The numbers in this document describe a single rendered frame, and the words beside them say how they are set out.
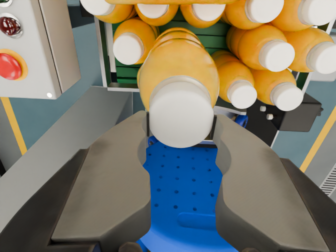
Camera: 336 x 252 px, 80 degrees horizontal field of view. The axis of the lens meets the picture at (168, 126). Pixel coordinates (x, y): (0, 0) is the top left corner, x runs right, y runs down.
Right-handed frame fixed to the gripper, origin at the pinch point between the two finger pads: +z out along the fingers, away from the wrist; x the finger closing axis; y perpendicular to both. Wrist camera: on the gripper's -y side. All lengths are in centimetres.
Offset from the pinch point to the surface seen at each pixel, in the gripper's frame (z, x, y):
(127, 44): 18.0, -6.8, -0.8
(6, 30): 15.7, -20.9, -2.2
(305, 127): 26.6, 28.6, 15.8
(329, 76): 41, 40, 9
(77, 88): 127, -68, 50
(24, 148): 127, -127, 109
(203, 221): 8.2, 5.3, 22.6
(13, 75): 15.8, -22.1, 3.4
